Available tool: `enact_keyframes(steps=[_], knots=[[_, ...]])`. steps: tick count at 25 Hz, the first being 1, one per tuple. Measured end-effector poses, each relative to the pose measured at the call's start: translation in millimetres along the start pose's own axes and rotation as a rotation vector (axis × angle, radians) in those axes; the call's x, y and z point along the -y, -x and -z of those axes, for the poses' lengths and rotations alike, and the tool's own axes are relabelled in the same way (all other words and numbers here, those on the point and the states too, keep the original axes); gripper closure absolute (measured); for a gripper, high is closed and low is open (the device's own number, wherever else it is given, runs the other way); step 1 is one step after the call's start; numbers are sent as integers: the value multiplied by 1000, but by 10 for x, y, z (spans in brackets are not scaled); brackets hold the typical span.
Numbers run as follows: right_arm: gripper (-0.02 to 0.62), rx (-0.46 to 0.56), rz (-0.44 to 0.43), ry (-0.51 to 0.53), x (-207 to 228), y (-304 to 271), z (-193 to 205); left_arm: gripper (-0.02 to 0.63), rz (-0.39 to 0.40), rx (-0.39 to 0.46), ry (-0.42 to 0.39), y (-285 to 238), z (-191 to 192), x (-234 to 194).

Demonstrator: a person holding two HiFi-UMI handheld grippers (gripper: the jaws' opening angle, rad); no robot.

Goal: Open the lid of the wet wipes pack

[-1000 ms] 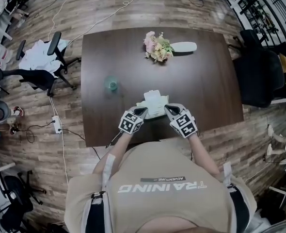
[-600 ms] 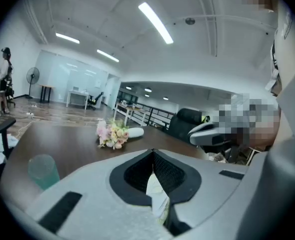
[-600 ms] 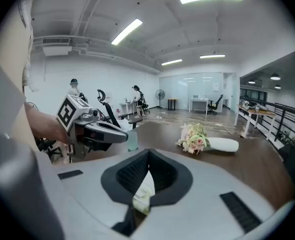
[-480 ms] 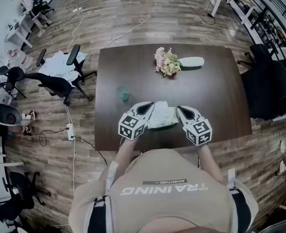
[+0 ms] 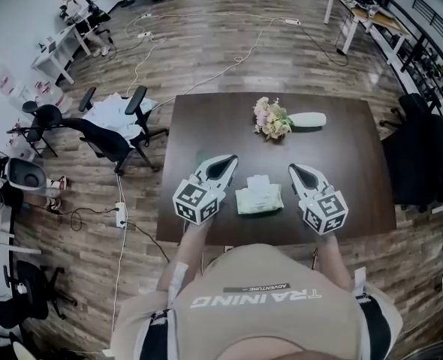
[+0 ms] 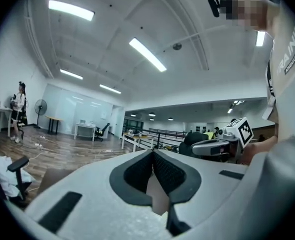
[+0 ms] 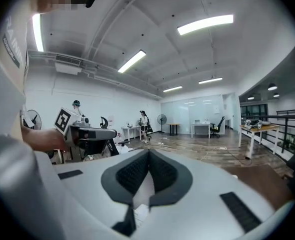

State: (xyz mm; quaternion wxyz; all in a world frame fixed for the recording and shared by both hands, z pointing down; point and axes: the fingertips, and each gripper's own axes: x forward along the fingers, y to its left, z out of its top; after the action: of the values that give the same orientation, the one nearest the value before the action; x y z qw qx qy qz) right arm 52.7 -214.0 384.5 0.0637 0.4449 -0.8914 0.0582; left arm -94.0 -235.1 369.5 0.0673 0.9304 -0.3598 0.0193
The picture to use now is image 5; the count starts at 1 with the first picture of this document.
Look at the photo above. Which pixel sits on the black folding chair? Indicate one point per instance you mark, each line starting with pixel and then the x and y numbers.
pixel 47 116

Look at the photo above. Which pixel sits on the pink flower bouquet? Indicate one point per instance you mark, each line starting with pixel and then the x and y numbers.
pixel 270 120

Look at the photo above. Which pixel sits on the grey rounded device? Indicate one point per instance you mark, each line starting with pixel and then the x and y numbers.
pixel 18 171

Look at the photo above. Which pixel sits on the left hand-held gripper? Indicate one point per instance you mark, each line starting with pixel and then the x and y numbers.
pixel 195 201

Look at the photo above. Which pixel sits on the white cloth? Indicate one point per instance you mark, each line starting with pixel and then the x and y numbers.
pixel 109 114

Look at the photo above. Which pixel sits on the person's beige shirt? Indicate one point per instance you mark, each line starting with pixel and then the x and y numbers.
pixel 259 313

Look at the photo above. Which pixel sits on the light green cloth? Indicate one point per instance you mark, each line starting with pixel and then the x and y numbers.
pixel 259 203

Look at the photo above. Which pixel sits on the person's left forearm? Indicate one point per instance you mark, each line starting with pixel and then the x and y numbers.
pixel 189 249

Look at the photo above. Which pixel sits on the clear water jug red label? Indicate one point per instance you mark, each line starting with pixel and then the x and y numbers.
pixel 50 94
pixel 5 81

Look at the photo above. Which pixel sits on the white vase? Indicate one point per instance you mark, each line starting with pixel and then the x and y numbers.
pixel 309 120

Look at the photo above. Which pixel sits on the person's right forearm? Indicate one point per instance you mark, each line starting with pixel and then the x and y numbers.
pixel 332 261

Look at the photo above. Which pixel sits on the long white desk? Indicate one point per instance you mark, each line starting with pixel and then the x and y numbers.
pixel 379 17

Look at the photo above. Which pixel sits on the white power strip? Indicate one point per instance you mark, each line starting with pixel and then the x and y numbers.
pixel 144 35
pixel 121 214
pixel 292 21

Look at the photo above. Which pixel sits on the black office chair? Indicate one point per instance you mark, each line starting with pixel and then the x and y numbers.
pixel 26 287
pixel 420 156
pixel 105 143

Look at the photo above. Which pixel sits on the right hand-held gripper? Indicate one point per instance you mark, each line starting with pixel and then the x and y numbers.
pixel 324 212

